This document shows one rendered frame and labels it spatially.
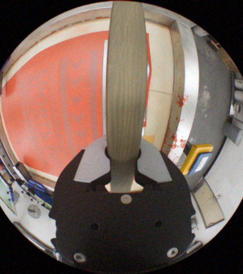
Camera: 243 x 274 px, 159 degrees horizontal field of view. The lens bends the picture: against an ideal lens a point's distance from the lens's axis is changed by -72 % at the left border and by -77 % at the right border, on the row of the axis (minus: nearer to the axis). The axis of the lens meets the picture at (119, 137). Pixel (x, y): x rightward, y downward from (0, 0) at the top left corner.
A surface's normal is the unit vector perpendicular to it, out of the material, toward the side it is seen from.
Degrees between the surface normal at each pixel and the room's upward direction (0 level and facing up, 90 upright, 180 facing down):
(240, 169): 90
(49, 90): 0
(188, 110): 0
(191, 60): 0
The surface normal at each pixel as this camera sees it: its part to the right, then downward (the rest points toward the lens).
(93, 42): 0.00, 0.47
